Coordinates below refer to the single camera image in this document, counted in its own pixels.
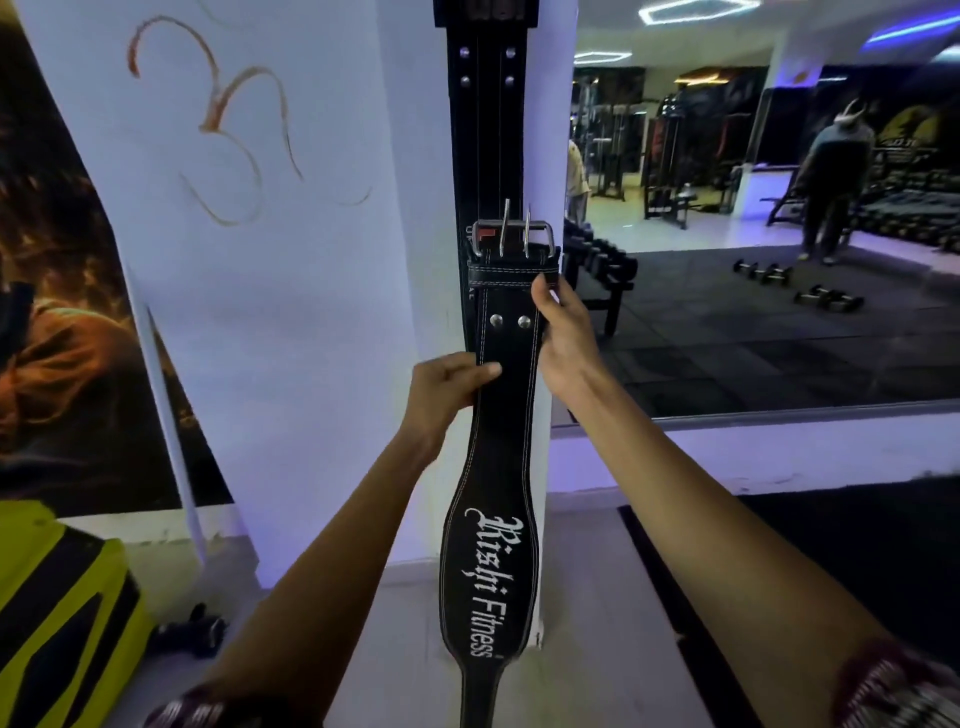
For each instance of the person's left hand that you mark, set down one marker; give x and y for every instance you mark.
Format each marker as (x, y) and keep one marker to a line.
(439, 397)

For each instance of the person's right hand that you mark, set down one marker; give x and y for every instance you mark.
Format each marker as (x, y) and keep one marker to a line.
(568, 345)

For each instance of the person's left thumb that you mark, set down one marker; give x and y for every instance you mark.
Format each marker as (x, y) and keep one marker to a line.
(480, 374)

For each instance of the person's right thumb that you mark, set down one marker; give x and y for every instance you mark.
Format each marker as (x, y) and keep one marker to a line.
(543, 298)

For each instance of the black leather weightlifting belt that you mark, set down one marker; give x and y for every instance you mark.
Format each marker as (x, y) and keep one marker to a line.
(499, 450)

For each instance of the person's left forearm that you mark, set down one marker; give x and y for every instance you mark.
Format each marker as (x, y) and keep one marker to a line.
(337, 570)

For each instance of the person's right forearm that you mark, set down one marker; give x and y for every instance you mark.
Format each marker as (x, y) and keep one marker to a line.
(712, 540)

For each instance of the black dumbbell rack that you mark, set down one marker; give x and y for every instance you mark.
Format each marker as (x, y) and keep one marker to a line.
(604, 274)

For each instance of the black gym machine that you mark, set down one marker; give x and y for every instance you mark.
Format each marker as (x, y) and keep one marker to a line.
(670, 157)

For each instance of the black hanging belt with rivets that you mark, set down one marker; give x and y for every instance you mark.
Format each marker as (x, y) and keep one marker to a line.
(487, 112)

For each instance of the black dumbbell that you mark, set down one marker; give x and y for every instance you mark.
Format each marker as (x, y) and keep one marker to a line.
(811, 295)
(777, 274)
(746, 268)
(844, 301)

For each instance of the hexagonal ceiling light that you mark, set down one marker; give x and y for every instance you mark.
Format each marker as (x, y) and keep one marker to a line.
(701, 10)
(602, 57)

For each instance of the long rack of dumbbells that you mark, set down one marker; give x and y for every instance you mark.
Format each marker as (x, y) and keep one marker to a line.
(911, 202)

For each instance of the black glove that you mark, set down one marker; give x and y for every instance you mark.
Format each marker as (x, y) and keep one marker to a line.
(191, 631)

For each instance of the black rubber floor mat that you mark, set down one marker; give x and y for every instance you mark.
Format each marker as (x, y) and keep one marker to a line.
(840, 555)

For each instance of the patterned left sleeve cuff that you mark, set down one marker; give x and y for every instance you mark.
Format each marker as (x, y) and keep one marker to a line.
(202, 709)

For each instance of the patterned sleeve cuff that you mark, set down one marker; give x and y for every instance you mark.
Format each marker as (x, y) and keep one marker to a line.
(202, 709)
(900, 690)

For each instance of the blue light strip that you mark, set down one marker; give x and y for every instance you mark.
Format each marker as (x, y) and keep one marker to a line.
(911, 28)

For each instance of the yellow and black bag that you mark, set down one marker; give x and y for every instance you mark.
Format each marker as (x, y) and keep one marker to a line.
(56, 622)

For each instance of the patterned right sleeve cuff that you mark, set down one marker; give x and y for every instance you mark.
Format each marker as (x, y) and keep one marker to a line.
(900, 690)

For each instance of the large wall mirror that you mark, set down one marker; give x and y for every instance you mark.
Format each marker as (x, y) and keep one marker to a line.
(750, 300)

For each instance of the dark orange wall poster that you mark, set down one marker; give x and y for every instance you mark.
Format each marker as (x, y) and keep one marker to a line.
(60, 300)

